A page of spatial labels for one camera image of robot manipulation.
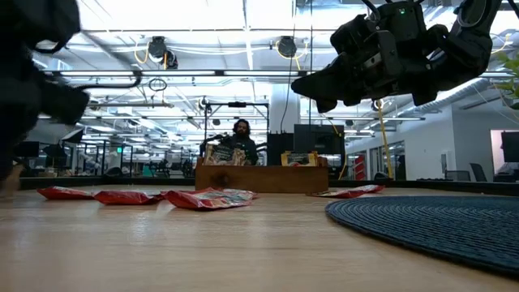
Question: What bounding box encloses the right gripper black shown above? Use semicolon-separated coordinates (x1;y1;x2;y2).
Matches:
291;26;441;114

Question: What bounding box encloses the orange tea packet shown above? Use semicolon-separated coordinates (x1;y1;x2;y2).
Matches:
280;150;320;167

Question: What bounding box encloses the wooden three-compartment tea box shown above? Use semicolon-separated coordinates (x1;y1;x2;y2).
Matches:
194;156;329;194

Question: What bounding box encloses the beige tea packet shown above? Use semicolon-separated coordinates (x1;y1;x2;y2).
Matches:
0;164;24;198
204;143;249;166

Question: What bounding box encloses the large black monitor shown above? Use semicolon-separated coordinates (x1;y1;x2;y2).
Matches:
294;123;345;156

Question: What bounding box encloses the white building column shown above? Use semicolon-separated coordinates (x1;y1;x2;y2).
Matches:
269;83;301;135

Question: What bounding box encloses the person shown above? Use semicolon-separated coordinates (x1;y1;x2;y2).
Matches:
221;118;260;165

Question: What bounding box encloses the round dark blue placemat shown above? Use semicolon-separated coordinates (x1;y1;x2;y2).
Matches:
325;195;519;281

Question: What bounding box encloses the dark office chair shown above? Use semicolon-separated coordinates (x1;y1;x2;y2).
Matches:
469;162;487;183

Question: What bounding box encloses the small green artificial plant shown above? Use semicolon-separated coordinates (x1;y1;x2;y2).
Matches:
492;51;519;111

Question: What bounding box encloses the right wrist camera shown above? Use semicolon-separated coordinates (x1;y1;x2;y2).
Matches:
330;15;370;56

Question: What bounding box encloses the black ceiling cable reel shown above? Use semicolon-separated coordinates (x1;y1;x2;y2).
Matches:
146;35;179;70
277;35;299;58

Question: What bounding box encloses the silver ventilation duct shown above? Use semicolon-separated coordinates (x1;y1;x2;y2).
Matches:
413;77;494;118

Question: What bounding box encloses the black monitor by wall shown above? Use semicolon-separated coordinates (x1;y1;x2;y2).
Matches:
500;131;519;164

